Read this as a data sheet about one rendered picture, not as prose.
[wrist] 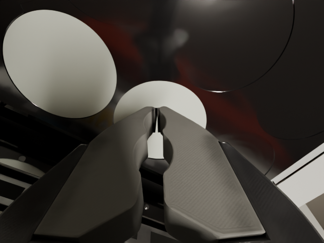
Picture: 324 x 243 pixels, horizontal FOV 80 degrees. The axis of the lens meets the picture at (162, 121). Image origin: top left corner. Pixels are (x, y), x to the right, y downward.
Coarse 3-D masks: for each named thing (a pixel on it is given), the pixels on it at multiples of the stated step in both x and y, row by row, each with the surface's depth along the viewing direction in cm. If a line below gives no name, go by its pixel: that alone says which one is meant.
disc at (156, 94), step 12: (144, 84) 19; (156, 84) 19; (168, 84) 19; (132, 96) 19; (144, 96) 19; (156, 96) 19; (168, 96) 19; (180, 96) 19; (192, 96) 19; (120, 108) 20; (132, 108) 20; (180, 108) 20; (192, 108) 20; (120, 120) 21; (192, 120) 21; (204, 120) 21; (156, 132) 22; (156, 144) 23; (156, 156) 24
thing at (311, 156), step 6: (318, 150) 23; (306, 156) 24; (312, 156) 23; (318, 156) 23; (300, 162) 24; (306, 162) 24; (288, 168) 25; (294, 168) 25; (300, 168) 24; (282, 174) 25; (288, 174) 25; (270, 180) 26; (276, 180) 26; (282, 180) 26
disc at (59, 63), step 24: (24, 24) 16; (48, 24) 16; (72, 24) 16; (24, 48) 17; (48, 48) 17; (72, 48) 17; (96, 48) 17; (24, 72) 18; (48, 72) 18; (72, 72) 18; (96, 72) 18; (48, 96) 19; (72, 96) 19; (96, 96) 19
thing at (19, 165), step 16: (0, 112) 24; (16, 112) 24; (32, 128) 25; (48, 128) 25; (0, 144) 20; (0, 160) 19; (16, 160) 20; (32, 160) 20; (48, 160) 21; (16, 176) 20; (32, 176) 20; (144, 176) 30; (160, 176) 30; (144, 208) 24; (160, 208) 25; (160, 224) 24
